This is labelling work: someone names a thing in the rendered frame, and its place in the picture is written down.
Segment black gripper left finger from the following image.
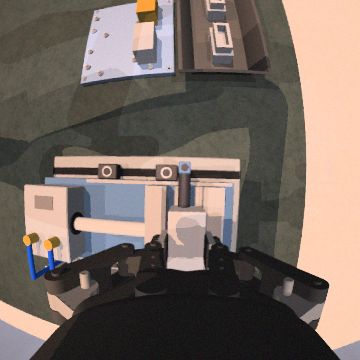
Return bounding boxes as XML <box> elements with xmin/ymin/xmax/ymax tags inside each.
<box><xmin>44</xmin><ymin>230</ymin><xmax>168</xmax><ymax>324</ymax></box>

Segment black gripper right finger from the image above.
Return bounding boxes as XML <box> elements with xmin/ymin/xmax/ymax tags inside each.
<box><xmin>203</xmin><ymin>231</ymin><xmax>330</xmax><ymax>330</ymax></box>

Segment orange block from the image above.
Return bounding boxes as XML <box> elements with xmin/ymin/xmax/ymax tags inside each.
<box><xmin>136</xmin><ymin>0</ymin><xmax>158</xmax><ymax>26</ymax></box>

